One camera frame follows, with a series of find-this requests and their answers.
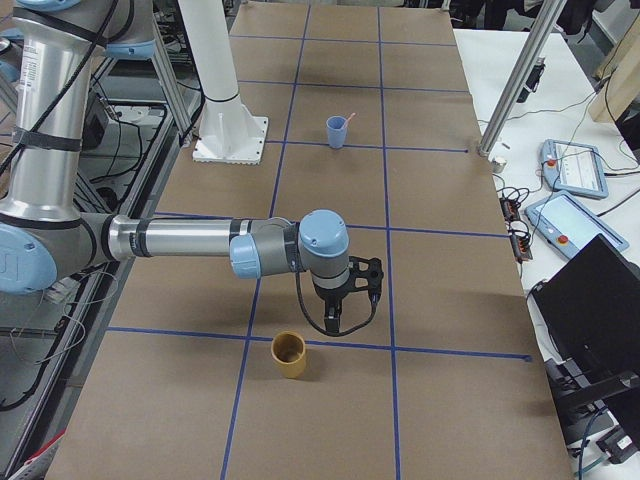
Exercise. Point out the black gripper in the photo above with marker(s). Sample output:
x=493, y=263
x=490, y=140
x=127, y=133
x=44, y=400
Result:
x=330, y=299

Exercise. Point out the light blue plastic cup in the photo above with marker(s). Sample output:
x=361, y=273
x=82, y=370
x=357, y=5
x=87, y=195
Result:
x=336, y=130

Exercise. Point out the pink chopstick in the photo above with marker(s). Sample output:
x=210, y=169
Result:
x=348, y=119

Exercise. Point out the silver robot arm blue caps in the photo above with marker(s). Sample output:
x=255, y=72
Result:
x=45, y=238

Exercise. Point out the brown bamboo cup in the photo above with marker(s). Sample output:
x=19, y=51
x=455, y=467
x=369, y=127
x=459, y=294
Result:
x=288, y=350

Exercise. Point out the small metal cylinder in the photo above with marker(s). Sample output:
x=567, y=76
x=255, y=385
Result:
x=498, y=164

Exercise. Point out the black laptop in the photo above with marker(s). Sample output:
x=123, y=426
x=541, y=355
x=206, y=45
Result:
x=591, y=309

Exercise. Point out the blue teach pendant near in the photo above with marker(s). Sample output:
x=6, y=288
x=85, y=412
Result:
x=568, y=225

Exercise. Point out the blue teach pendant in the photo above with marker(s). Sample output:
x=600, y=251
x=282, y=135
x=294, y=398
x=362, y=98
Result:
x=573, y=167
x=568, y=225

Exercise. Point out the blue teach pendant far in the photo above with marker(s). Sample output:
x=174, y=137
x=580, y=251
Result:
x=573, y=167

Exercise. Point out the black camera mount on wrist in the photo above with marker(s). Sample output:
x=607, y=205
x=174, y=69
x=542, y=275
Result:
x=366, y=275

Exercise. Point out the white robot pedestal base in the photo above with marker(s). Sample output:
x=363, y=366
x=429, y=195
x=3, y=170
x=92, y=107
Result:
x=228, y=132

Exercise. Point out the aluminium frame post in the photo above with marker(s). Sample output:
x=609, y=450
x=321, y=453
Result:
x=536, y=39

